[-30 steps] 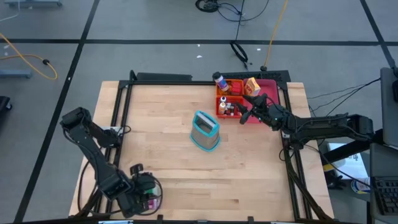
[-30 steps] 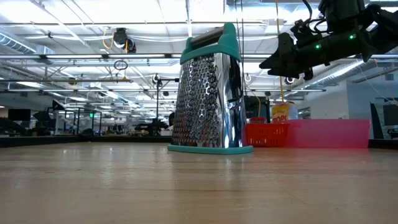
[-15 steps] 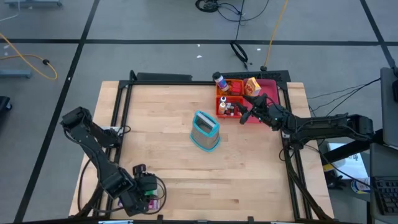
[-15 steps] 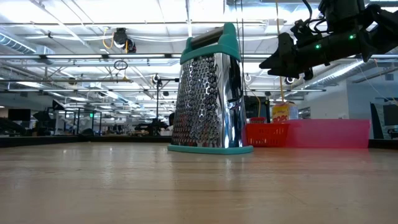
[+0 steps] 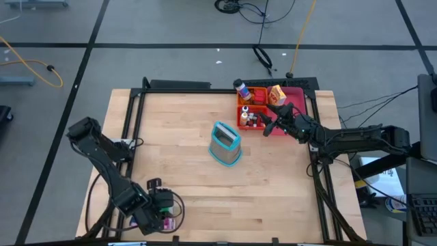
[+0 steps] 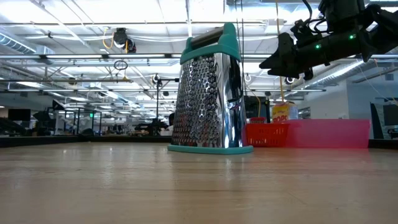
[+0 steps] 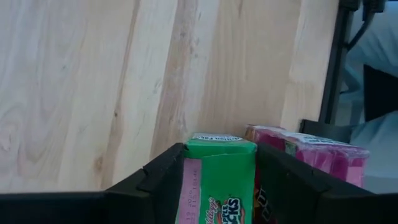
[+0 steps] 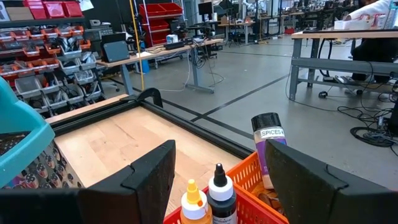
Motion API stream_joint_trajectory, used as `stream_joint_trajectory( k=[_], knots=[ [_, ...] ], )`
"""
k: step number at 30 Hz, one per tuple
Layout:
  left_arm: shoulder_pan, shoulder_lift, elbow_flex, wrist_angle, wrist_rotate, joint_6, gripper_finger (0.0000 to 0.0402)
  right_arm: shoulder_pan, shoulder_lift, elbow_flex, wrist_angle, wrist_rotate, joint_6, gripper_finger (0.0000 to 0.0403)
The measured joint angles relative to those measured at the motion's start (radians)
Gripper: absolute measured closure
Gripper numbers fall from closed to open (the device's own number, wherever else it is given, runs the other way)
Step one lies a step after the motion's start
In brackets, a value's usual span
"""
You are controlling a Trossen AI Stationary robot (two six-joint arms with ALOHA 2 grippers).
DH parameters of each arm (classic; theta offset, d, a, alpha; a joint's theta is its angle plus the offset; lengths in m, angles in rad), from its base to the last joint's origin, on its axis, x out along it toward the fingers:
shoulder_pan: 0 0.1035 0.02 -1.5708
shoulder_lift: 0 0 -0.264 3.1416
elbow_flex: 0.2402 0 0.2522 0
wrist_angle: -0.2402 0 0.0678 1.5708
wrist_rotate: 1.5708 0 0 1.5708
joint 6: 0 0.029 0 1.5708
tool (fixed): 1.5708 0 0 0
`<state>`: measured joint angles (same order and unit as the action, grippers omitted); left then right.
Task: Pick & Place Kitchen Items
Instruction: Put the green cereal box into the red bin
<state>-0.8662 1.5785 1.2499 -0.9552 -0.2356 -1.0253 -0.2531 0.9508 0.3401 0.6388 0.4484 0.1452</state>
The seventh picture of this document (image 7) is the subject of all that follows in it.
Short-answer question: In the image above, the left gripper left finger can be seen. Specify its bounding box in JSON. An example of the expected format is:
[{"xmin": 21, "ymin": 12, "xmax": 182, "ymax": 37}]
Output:
[{"xmin": 106, "ymin": 142, "xmax": 187, "ymax": 224}]

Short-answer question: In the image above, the black object beside table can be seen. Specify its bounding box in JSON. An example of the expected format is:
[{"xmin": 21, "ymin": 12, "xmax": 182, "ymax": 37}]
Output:
[{"xmin": 363, "ymin": 63, "xmax": 398, "ymax": 123}]

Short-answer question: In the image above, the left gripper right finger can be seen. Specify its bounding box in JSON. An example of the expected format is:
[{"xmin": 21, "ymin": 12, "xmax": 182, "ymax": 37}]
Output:
[{"xmin": 254, "ymin": 142, "xmax": 374, "ymax": 224}]

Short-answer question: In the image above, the small green cereal box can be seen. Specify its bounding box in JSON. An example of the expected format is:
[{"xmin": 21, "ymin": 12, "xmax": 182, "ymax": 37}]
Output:
[{"xmin": 175, "ymin": 132, "xmax": 258, "ymax": 224}]

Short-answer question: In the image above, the small pink cereal box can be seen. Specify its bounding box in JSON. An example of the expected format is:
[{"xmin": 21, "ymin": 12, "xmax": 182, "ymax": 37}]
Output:
[{"xmin": 244, "ymin": 124, "xmax": 371, "ymax": 190}]

